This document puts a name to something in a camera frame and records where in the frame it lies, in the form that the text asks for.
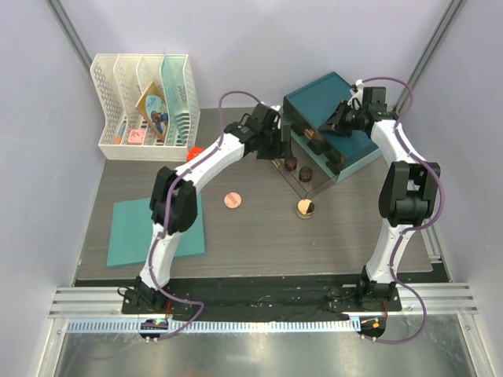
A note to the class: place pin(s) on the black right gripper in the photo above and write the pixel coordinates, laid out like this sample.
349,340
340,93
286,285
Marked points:
333,126

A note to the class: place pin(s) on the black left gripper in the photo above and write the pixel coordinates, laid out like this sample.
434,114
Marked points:
278,153

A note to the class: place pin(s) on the clear smoked drawer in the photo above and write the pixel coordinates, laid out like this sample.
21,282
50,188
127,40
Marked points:
322,178
301,115

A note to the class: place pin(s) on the dark amber round jar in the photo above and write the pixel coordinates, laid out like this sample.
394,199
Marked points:
305,174

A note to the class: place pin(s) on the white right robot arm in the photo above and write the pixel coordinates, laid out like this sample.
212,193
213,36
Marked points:
406,199

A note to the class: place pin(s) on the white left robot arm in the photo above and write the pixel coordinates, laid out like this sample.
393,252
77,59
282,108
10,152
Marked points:
174,200

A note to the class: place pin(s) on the teal drawer cabinet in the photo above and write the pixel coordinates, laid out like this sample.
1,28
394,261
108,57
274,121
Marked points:
321,116

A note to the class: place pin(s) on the pink round compact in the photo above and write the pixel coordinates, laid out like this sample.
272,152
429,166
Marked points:
232,200

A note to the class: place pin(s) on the red cube block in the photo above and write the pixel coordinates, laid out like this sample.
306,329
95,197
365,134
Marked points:
193,153

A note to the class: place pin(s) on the illustrated picture book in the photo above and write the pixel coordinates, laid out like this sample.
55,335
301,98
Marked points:
153,108

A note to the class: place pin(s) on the white mesh file organizer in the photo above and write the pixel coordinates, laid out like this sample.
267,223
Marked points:
120,79

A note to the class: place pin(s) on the pink square eraser box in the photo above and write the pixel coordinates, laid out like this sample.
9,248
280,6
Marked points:
136,137

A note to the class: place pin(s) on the orange blue marker pen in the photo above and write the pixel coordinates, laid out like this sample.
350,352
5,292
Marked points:
119,133

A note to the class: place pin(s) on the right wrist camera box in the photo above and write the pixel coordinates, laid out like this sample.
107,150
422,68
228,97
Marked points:
374,98

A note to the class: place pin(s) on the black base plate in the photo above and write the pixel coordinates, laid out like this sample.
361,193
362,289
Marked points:
262,298

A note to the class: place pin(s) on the aluminium front rail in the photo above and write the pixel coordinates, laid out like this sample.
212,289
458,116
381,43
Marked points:
99,309

